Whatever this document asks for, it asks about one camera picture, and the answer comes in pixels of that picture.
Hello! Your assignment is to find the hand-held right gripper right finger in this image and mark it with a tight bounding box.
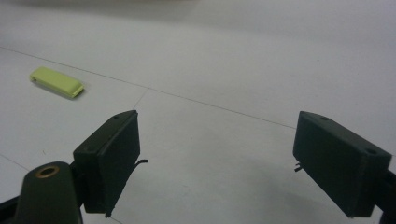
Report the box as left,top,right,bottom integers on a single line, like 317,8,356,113
292,110,393,218

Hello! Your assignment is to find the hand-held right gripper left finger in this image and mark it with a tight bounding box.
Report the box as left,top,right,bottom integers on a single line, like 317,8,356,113
72,109,149,218

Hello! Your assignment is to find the light green small block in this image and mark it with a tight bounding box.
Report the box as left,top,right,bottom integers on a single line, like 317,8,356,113
29,66,85,99

